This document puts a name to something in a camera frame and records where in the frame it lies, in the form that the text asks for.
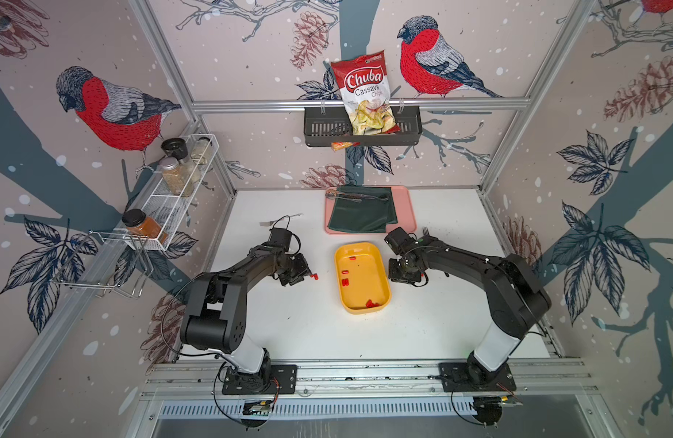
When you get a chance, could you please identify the chrome wire holder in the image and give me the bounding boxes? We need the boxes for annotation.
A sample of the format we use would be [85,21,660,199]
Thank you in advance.
[52,228,154,299]

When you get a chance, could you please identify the Chuba cassava chips bag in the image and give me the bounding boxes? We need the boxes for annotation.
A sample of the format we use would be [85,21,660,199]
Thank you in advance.
[330,51,400,136]

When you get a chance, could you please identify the white wire spice rack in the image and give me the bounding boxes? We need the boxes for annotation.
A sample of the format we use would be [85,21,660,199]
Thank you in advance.
[132,133,218,258]

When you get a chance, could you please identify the pink plastic tray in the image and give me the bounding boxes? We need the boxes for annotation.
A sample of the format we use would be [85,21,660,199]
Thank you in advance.
[324,186,417,235]

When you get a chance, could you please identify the clear pale spice jar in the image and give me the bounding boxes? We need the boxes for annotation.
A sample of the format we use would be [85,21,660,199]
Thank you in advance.
[191,136,214,166]

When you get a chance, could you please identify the black tongs on tray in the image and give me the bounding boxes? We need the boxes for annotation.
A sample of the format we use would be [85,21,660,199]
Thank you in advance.
[326,188,391,203]

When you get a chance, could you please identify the orange spice jar black lid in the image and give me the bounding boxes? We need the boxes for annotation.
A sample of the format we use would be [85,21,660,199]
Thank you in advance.
[121,209,168,244]

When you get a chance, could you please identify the left circuit board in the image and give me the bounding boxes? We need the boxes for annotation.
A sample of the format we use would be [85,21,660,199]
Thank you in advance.
[242,400,274,418]

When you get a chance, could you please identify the aluminium frame crossbar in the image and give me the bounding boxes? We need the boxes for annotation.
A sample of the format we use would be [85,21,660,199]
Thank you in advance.
[191,97,533,114]

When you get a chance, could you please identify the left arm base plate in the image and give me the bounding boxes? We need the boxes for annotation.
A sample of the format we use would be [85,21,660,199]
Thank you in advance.
[220,364,297,395]

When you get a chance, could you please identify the silver metal fork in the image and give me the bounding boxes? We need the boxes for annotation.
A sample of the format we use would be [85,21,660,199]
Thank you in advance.
[259,213,303,227]

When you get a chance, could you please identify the silver lid spice jar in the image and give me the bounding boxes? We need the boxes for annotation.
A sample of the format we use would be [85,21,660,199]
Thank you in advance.
[159,157,193,197]

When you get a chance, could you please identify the dark green folded cloth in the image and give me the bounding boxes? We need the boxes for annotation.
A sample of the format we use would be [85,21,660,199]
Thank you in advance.
[327,185,398,234]

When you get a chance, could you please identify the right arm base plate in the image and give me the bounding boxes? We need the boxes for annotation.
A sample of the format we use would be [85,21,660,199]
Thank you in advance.
[439,361,517,392]

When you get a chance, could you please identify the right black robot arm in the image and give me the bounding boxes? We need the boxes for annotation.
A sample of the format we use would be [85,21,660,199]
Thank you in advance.
[385,227,552,384]

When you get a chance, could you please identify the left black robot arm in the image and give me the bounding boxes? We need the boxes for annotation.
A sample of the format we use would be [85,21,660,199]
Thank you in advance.
[179,227,313,380]

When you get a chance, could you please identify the yellow plastic storage box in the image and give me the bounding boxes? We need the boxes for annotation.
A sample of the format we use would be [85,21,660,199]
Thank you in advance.
[335,242,391,315]

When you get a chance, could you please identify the black wire hanging basket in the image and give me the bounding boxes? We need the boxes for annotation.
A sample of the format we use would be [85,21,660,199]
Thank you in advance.
[303,105,423,149]

